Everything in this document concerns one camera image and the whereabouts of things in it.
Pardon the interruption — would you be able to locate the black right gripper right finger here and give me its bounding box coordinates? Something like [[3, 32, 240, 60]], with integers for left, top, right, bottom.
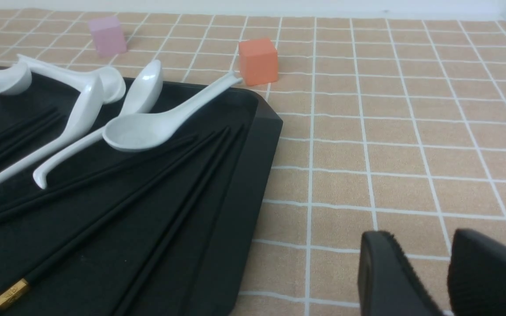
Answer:
[[447, 229, 506, 316]]

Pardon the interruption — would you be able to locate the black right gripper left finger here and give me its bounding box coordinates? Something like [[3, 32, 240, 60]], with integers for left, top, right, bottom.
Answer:
[[358, 231, 444, 316]]

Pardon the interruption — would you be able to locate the black plastic tray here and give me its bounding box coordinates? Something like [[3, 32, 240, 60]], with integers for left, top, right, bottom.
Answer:
[[0, 88, 283, 316]]

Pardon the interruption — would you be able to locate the orange cube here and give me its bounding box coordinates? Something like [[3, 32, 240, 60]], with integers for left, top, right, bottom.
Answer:
[[238, 38, 278, 86]]

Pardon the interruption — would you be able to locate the black chopstick right outer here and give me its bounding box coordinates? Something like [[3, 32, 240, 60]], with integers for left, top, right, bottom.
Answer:
[[109, 125, 244, 316]]

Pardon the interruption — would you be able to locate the white spoon by orange cube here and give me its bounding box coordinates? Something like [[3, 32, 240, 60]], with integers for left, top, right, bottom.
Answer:
[[103, 71, 243, 152]]

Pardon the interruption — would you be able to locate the white spoon centre right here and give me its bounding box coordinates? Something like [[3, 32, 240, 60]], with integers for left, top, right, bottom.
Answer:
[[33, 60, 163, 189]]

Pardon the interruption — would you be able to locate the white spoon centre back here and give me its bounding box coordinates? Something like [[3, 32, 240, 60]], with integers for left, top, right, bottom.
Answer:
[[17, 54, 126, 104]]

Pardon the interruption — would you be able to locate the white spoon centre upright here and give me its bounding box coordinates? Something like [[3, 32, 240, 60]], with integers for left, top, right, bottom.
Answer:
[[0, 75, 105, 184]]

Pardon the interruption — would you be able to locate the pink cube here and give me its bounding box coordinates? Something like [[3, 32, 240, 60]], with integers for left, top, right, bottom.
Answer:
[[88, 16, 128, 57]]

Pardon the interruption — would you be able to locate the black chopstick gold tip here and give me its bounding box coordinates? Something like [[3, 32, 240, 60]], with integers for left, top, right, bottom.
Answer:
[[0, 134, 198, 224]]

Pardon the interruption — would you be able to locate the black chopstick centre left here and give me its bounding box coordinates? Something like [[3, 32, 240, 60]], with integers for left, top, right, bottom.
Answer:
[[0, 108, 64, 155]]

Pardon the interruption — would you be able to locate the black chopstick right inner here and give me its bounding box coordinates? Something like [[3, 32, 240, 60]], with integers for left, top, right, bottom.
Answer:
[[0, 127, 231, 310]]

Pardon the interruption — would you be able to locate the white spoon far left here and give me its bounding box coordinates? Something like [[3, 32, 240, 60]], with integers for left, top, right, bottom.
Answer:
[[0, 62, 32, 96]]

